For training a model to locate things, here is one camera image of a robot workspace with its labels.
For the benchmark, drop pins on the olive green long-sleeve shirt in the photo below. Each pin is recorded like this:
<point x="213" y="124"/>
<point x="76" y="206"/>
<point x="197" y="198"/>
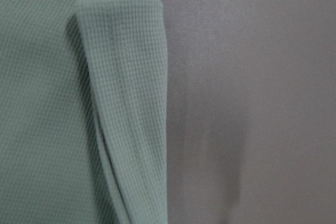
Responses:
<point x="83" y="111"/>

